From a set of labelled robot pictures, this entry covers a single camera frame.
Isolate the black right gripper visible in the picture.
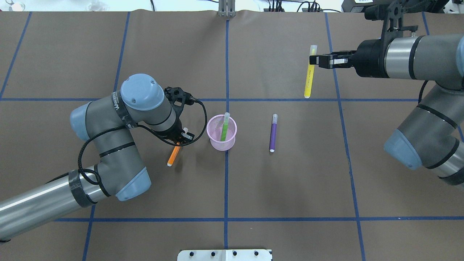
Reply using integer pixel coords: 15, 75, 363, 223
309, 39, 389, 79

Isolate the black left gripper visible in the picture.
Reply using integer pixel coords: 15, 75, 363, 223
159, 123, 195, 145

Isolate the yellow highlighter pen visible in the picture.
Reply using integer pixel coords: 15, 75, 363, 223
304, 45, 318, 99

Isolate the orange highlighter pen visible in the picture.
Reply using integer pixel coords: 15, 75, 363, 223
167, 143, 181, 167

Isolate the green highlighter pen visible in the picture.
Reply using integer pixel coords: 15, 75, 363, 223
220, 112, 230, 142

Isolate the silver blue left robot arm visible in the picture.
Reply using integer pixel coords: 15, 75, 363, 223
1, 73, 202, 244

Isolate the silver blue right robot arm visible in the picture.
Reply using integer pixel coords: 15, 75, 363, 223
309, 34, 463, 186

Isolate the pink plastic pen holder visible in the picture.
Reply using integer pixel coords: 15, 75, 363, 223
207, 114, 238, 151

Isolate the purple marker pen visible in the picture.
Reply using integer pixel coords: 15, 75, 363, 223
269, 114, 278, 153

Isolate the black box with label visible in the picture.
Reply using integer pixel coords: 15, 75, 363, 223
341, 0, 392, 13

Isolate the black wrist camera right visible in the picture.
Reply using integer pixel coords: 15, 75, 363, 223
364, 0, 449, 39

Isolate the aluminium frame post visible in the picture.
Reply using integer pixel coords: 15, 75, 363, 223
217, 0, 236, 18

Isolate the white central pedestal column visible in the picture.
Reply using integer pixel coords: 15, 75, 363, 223
177, 249, 273, 261

